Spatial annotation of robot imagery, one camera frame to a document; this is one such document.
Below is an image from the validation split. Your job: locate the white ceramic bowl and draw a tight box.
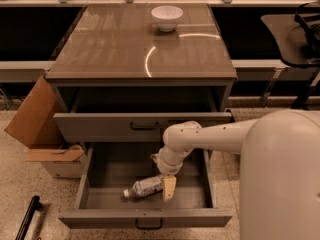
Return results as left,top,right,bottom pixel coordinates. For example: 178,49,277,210
151,5,183,32

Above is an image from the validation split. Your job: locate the black bar on floor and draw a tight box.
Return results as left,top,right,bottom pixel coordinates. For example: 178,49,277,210
15,195,42,240

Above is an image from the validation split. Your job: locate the grey open lower drawer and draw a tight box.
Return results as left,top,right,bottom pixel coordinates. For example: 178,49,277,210
59,143,232,230

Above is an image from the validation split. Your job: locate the clear plastic water bottle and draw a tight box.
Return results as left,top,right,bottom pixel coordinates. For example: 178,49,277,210
123,176,163,198

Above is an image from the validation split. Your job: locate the grey drawer cabinet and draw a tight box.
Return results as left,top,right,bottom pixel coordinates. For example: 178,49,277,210
45,3,238,152

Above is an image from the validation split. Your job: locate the grey upper drawer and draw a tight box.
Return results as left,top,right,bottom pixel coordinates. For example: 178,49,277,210
54,112,231,142

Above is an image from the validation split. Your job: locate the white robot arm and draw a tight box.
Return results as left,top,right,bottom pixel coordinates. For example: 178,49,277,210
153,109,320,240

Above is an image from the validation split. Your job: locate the black chair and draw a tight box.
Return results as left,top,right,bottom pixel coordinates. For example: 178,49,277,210
261,2,320,109

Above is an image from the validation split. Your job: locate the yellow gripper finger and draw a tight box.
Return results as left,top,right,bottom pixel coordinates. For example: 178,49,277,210
162,176,176,202

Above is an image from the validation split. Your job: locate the brown cardboard box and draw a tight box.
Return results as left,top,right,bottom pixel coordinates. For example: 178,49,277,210
5,77,86,178

